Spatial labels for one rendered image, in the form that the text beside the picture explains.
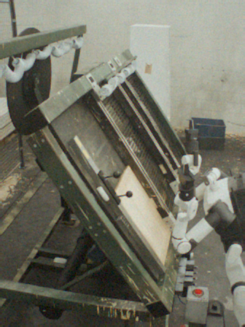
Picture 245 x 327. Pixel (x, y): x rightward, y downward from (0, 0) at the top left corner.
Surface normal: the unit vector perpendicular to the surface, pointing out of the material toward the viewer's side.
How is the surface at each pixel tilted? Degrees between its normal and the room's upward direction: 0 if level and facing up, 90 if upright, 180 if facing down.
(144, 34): 90
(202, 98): 90
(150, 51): 90
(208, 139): 90
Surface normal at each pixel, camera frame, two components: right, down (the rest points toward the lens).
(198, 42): -0.19, 0.39
